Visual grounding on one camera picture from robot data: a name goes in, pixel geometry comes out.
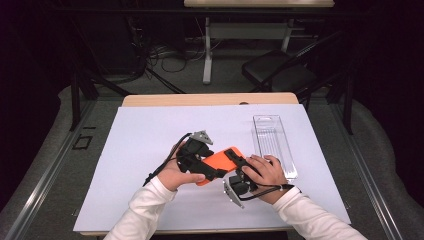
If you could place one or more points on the metal floor rail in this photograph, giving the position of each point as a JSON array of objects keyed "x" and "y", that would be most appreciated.
[
  {"x": 370, "y": 186},
  {"x": 46, "y": 176}
]

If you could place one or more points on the clear plastic packaging tray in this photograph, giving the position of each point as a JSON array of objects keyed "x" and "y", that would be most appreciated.
[{"x": 271, "y": 136}]

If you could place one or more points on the white board sheet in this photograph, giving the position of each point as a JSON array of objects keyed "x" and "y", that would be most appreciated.
[{"x": 150, "y": 133}]

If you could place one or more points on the black folding chair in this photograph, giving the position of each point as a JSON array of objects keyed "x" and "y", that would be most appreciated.
[{"x": 276, "y": 70}]

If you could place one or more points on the white-legged desk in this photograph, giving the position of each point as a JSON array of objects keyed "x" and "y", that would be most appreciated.
[{"x": 207, "y": 50}]

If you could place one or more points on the person's right hand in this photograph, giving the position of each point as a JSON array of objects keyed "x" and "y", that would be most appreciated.
[{"x": 270, "y": 173}]

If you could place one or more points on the orange phone case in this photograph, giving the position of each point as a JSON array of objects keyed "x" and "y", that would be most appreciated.
[{"x": 220, "y": 161}]

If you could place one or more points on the person's left hand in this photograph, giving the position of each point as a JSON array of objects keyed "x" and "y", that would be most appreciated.
[{"x": 171, "y": 175}]

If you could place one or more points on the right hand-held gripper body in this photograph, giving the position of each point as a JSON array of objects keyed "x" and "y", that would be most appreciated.
[{"x": 238, "y": 186}]

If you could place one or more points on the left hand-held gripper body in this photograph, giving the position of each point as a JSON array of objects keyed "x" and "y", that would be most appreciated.
[{"x": 193, "y": 150}]

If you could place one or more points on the black metal stand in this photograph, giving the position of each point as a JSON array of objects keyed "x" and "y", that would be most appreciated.
[{"x": 75, "y": 100}]

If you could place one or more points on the black tape square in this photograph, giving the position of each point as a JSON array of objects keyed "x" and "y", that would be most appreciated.
[{"x": 74, "y": 144}]

